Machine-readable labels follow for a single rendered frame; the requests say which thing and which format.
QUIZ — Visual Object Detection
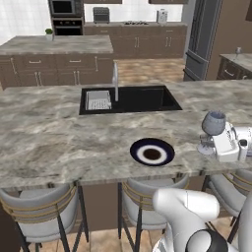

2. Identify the dark blue and white plate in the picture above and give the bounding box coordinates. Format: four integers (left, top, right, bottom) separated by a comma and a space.
129, 137, 176, 167

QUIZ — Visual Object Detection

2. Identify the small potted green plant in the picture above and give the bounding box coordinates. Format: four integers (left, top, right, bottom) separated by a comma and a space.
44, 28, 55, 42

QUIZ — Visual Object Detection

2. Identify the black sink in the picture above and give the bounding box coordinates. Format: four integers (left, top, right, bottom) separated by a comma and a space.
78, 85, 183, 116

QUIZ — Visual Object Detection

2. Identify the grey fridge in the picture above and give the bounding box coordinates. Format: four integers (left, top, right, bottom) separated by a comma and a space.
182, 0, 224, 83

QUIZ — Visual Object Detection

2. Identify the grey sink rack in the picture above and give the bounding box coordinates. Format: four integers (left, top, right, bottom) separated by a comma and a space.
85, 90, 113, 111

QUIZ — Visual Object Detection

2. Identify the grey stool with gold bands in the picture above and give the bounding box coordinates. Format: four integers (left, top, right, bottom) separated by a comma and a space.
117, 174, 191, 252
201, 168, 252, 244
0, 181, 91, 252

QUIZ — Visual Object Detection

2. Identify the black wall oven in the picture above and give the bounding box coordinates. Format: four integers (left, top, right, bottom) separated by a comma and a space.
51, 17, 85, 36

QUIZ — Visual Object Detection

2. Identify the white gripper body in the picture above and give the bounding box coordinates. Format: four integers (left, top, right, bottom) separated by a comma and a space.
212, 121, 241, 163

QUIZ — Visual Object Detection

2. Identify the grey toaster oven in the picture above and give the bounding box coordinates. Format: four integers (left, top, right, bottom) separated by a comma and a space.
93, 6, 111, 25

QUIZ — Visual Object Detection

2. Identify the brown side cupboard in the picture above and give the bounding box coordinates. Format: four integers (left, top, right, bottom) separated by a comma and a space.
216, 53, 252, 82

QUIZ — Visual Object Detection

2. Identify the black hob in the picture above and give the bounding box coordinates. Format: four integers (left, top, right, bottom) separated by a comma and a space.
123, 20, 150, 27

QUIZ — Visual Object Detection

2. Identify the brown wall cupboard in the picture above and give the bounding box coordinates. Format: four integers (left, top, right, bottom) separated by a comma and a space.
148, 0, 189, 5
83, 0, 123, 5

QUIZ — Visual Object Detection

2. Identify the silver tap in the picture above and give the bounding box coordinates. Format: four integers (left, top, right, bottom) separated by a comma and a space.
111, 60, 120, 103

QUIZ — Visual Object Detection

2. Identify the white toaster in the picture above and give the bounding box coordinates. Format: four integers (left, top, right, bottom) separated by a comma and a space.
156, 8, 169, 25

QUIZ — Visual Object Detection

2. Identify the brown island cupboard run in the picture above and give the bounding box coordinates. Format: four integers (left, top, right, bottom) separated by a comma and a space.
0, 53, 115, 91

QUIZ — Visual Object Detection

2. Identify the clear wine glass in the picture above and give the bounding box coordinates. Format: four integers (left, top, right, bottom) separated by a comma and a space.
196, 110, 227, 157
234, 46, 243, 62

